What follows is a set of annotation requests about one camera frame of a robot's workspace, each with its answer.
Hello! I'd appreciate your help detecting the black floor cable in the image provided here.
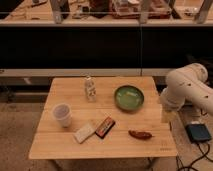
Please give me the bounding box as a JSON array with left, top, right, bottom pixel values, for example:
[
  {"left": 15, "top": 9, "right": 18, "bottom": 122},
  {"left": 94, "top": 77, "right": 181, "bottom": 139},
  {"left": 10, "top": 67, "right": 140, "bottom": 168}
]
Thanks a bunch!
[{"left": 175, "top": 141, "right": 213, "bottom": 171}]

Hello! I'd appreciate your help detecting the white rectangular packet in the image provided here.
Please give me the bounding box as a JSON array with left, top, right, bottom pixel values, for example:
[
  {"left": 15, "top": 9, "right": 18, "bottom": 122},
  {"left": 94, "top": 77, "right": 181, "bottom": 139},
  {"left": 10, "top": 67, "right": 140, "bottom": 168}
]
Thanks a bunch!
[{"left": 73, "top": 123, "right": 95, "bottom": 143}]

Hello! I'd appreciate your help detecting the black orange snack bar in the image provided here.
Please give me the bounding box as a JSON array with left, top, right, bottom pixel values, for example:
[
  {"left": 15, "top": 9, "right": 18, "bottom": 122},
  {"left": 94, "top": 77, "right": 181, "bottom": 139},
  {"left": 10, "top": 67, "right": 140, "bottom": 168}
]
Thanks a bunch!
[{"left": 95, "top": 117, "right": 115, "bottom": 139}]

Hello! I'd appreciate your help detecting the long workbench shelf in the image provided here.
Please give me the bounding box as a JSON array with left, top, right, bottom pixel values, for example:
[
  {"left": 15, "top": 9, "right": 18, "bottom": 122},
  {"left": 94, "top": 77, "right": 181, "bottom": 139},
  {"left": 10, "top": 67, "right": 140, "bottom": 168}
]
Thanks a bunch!
[{"left": 0, "top": 0, "right": 213, "bottom": 27}]

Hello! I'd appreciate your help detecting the small white patterned bottle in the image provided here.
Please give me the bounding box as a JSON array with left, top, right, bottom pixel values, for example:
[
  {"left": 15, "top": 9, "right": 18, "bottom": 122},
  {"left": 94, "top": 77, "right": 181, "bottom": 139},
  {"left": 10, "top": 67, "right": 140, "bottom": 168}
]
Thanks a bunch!
[{"left": 85, "top": 76, "right": 96, "bottom": 102}]

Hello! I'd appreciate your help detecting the light wooden table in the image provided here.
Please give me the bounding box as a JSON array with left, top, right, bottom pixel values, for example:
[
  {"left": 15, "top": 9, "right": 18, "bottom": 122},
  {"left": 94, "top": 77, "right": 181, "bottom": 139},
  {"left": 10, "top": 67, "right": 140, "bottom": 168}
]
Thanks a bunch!
[{"left": 29, "top": 77, "right": 177, "bottom": 159}]

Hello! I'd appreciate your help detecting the white plastic cup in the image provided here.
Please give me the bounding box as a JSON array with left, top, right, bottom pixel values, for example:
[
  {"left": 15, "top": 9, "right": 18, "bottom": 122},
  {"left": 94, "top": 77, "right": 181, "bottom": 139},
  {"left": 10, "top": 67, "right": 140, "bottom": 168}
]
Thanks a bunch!
[{"left": 52, "top": 104, "right": 71, "bottom": 127}]

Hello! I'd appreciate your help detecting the green round plate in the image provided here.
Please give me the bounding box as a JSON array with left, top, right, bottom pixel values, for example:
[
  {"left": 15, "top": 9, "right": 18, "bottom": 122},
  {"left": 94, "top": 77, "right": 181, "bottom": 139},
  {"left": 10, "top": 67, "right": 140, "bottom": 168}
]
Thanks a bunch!
[{"left": 114, "top": 85, "right": 144, "bottom": 112}]

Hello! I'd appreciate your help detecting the black power box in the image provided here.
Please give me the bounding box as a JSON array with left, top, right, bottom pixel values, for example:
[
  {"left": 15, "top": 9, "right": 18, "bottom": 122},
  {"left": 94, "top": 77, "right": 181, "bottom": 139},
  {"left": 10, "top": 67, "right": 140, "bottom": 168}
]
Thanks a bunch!
[{"left": 185, "top": 124, "right": 212, "bottom": 143}]

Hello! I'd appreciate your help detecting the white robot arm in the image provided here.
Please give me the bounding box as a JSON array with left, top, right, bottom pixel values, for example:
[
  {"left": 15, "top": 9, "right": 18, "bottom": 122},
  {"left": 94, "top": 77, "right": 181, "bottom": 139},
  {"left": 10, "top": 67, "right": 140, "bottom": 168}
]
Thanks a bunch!
[{"left": 160, "top": 63, "right": 213, "bottom": 116}]

